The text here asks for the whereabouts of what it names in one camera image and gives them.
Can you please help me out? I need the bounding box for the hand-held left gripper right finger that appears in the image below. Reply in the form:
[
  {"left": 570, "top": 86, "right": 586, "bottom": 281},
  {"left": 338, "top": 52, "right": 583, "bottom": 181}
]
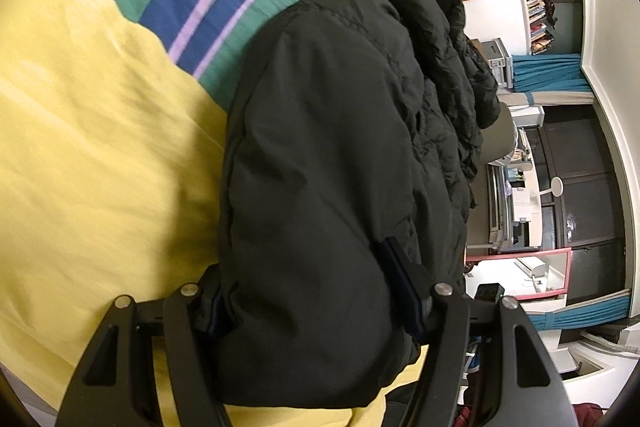
[{"left": 382, "top": 239, "right": 576, "bottom": 427}]

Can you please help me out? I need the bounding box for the small black box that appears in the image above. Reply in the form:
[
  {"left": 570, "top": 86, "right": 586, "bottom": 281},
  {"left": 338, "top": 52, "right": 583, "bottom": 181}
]
[{"left": 474, "top": 283, "right": 505, "bottom": 304}]

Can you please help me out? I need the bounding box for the dark window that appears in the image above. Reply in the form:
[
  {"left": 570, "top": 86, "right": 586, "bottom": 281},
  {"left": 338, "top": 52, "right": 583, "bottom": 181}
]
[{"left": 542, "top": 107, "right": 627, "bottom": 304}]

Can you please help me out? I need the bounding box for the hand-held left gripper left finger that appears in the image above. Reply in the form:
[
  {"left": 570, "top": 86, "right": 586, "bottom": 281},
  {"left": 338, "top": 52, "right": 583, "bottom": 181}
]
[{"left": 57, "top": 269, "right": 233, "bottom": 427}]

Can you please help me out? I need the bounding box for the black puffer jacket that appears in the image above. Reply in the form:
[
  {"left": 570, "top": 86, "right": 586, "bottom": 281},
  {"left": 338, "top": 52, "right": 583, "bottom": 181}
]
[{"left": 217, "top": 0, "right": 503, "bottom": 408}]

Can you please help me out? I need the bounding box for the dark red cloth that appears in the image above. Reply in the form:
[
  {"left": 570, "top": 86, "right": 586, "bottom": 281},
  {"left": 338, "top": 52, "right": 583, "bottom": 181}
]
[{"left": 570, "top": 401, "right": 610, "bottom": 427}]

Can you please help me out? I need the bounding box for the grey-green chair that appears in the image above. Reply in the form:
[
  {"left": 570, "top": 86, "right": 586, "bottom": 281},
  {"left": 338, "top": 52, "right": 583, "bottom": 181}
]
[{"left": 480, "top": 103, "right": 519, "bottom": 164}]

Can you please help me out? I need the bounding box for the cluttered white desk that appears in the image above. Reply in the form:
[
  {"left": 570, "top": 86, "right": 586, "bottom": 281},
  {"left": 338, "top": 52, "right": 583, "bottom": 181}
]
[{"left": 484, "top": 127, "right": 546, "bottom": 254}]

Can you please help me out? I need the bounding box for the blue curtain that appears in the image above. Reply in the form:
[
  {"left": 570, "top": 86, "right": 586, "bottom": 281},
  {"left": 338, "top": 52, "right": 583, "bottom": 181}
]
[
  {"left": 525, "top": 291, "right": 632, "bottom": 334},
  {"left": 512, "top": 53, "right": 596, "bottom": 94}
]

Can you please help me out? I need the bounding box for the printed yellow duvet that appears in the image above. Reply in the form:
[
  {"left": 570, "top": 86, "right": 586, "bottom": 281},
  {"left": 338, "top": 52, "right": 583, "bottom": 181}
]
[{"left": 0, "top": 0, "right": 466, "bottom": 427}]

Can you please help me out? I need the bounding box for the pink framed board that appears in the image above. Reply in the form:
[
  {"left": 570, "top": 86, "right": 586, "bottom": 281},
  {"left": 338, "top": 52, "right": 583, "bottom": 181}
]
[{"left": 465, "top": 248, "right": 572, "bottom": 304}]

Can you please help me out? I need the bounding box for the white round lamp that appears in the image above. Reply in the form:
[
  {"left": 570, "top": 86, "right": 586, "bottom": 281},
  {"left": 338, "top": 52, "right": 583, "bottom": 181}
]
[{"left": 536, "top": 177, "right": 567, "bottom": 204}]

